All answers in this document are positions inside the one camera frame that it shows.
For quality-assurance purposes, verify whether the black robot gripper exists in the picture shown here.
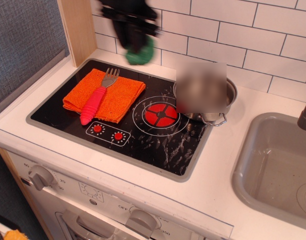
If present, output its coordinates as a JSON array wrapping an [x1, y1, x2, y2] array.
[[101, 0, 160, 54]]

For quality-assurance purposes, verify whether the green toy broccoli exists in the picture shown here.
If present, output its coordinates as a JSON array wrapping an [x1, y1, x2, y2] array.
[[125, 35, 154, 65]]

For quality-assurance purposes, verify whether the stainless steel pot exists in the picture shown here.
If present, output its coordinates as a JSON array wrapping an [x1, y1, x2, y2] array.
[[173, 62, 237, 127]]

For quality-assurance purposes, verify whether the orange folded cloth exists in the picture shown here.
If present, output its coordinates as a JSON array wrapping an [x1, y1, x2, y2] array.
[[63, 68, 146, 124]]

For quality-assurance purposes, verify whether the black toy stove top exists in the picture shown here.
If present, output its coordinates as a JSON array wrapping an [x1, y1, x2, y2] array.
[[26, 59, 212, 182]]

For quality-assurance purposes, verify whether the grey left oven knob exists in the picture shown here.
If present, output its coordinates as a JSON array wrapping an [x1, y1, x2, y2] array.
[[28, 165, 54, 191]]

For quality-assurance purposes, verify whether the grey oven knob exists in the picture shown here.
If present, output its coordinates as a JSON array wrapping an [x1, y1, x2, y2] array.
[[125, 209, 157, 239], [28, 165, 54, 191]]

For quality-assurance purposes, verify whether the white toy oven front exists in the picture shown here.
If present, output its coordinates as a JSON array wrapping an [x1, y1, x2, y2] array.
[[9, 153, 233, 240]]

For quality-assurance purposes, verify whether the grey right oven knob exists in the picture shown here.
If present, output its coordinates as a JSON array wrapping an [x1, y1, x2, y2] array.
[[125, 209, 157, 239]]

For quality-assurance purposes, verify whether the grey plastic sink basin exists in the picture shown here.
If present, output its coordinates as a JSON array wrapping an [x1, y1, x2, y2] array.
[[232, 112, 306, 229]]

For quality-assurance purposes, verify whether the orange yellow plush object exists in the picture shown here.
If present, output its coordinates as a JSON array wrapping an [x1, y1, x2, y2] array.
[[3, 229, 28, 240]]

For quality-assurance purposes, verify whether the light wooden side post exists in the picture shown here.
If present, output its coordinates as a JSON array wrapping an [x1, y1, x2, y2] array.
[[57, 0, 97, 68]]

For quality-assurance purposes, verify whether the fork with pink handle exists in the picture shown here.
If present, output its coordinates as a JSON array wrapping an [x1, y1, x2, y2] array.
[[80, 68, 120, 126]]

